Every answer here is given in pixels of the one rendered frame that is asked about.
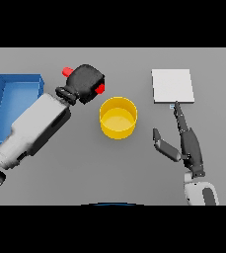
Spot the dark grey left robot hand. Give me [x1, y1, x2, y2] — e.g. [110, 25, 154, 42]
[54, 63, 106, 107]

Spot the pale square measuring scale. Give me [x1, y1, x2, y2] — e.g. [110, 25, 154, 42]
[150, 68, 195, 105]

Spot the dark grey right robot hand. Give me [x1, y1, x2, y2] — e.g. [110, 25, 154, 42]
[152, 101, 206, 179]

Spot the yellow bowl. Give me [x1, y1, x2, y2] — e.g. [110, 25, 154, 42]
[99, 96, 139, 140]

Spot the blue tray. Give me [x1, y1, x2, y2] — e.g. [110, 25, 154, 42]
[0, 73, 45, 145]

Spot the red beaker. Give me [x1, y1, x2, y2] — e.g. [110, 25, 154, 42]
[61, 66, 107, 96]

